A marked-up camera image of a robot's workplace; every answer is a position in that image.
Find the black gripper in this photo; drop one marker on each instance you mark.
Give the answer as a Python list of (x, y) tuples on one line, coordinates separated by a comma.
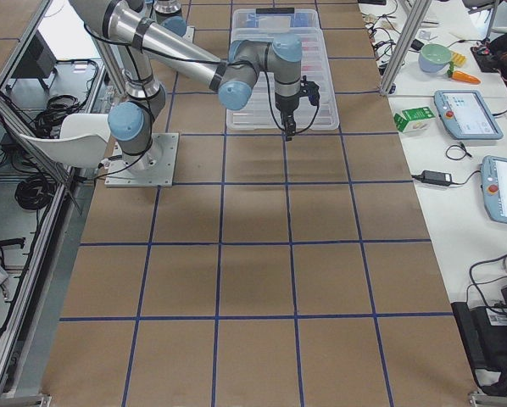
[(286, 105)]

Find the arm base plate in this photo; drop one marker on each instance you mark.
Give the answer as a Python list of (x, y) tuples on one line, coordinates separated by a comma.
[(155, 168)]

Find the white chair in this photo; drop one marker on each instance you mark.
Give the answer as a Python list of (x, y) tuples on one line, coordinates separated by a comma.
[(82, 141)]

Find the green white carton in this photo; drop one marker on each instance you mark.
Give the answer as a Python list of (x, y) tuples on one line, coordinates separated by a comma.
[(416, 119)]

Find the clear plastic storage box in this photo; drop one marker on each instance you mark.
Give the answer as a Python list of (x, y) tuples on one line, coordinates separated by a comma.
[(308, 35)]

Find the yellow toy corn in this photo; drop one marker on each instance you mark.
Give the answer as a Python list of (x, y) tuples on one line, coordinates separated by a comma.
[(457, 59)]

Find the toy carrot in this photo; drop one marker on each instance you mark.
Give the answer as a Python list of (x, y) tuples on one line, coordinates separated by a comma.
[(460, 76)]

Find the green bowl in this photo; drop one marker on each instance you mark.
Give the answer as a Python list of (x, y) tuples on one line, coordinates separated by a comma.
[(433, 57)]

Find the blue plastic tray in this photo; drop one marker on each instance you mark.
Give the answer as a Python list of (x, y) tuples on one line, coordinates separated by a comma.
[(288, 18)]

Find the teach pendant tablet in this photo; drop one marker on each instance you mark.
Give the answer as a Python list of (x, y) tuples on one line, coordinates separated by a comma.
[(466, 116), (494, 187)]

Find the clear plastic box lid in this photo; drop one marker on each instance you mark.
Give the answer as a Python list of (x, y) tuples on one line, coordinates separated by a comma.
[(285, 67)]

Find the black power adapter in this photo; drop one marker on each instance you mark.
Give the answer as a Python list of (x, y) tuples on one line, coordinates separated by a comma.
[(436, 178)]

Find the aluminium frame post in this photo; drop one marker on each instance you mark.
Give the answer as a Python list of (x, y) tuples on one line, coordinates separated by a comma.
[(411, 26)]

